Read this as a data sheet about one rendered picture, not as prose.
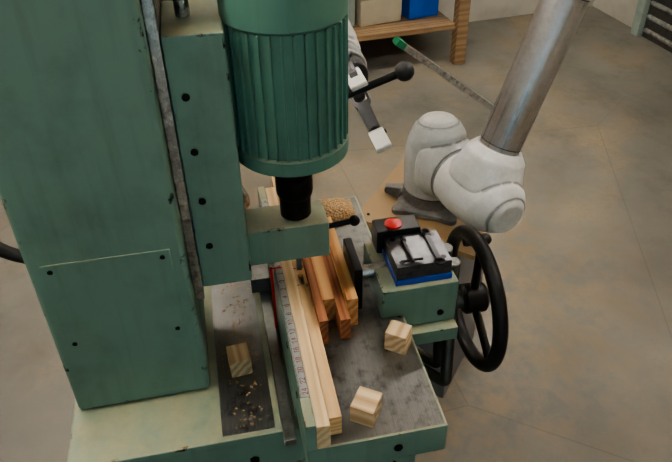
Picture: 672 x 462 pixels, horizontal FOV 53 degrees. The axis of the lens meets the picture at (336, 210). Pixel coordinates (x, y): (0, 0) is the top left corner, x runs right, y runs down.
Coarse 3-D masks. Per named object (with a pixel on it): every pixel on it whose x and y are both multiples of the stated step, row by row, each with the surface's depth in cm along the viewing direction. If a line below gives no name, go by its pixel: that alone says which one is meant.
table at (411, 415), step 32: (384, 320) 116; (448, 320) 120; (352, 352) 110; (384, 352) 110; (416, 352) 110; (352, 384) 105; (384, 384) 105; (416, 384) 105; (384, 416) 100; (416, 416) 100; (352, 448) 97; (384, 448) 99; (416, 448) 100
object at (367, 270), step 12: (348, 240) 119; (348, 252) 116; (348, 264) 117; (360, 264) 113; (372, 264) 118; (384, 264) 118; (360, 276) 113; (372, 276) 118; (360, 288) 115; (360, 300) 116
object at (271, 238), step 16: (256, 208) 114; (272, 208) 114; (320, 208) 114; (256, 224) 110; (272, 224) 110; (288, 224) 110; (304, 224) 110; (320, 224) 110; (256, 240) 110; (272, 240) 110; (288, 240) 111; (304, 240) 112; (320, 240) 112; (256, 256) 112; (272, 256) 112; (288, 256) 113; (304, 256) 114
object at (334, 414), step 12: (276, 192) 141; (300, 276) 124; (312, 312) 112; (312, 324) 110; (312, 336) 108; (312, 348) 106; (324, 348) 106; (324, 360) 104; (324, 372) 102; (324, 384) 100; (324, 396) 98; (336, 396) 98; (336, 408) 96; (336, 420) 96; (336, 432) 97
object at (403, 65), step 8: (400, 64) 116; (408, 64) 116; (392, 72) 117; (400, 72) 116; (408, 72) 115; (376, 80) 117; (384, 80) 116; (392, 80) 117; (400, 80) 117; (408, 80) 117; (368, 88) 117; (352, 96) 117
